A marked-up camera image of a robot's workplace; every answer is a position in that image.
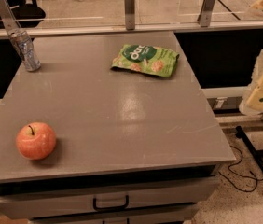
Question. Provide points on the metal bracket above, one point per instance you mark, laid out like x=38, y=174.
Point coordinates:
x=129, y=6
x=7, y=17
x=205, y=16

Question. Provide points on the left metal bracket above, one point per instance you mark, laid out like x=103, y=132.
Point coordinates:
x=7, y=17

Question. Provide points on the grey lower drawer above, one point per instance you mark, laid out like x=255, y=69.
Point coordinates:
x=174, y=213

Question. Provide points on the black drawer handle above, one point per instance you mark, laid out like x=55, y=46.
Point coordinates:
x=111, y=204

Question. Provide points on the green rice chip bag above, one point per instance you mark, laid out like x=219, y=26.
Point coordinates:
x=149, y=60

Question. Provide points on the right metal bracket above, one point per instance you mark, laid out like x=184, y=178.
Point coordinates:
x=205, y=16

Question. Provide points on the white horizontal rail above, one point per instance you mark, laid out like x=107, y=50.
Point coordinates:
x=174, y=27

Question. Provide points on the middle metal bracket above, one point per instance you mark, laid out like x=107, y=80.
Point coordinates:
x=129, y=6

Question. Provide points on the grey drawer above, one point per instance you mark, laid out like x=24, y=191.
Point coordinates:
x=174, y=213
x=79, y=201

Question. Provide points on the black floor stand bar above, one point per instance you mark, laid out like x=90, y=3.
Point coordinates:
x=257, y=159

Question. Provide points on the red apple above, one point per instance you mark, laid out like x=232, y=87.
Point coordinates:
x=36, y=141

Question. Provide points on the grey top drawer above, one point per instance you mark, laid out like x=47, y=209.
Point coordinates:
x=79, y=201

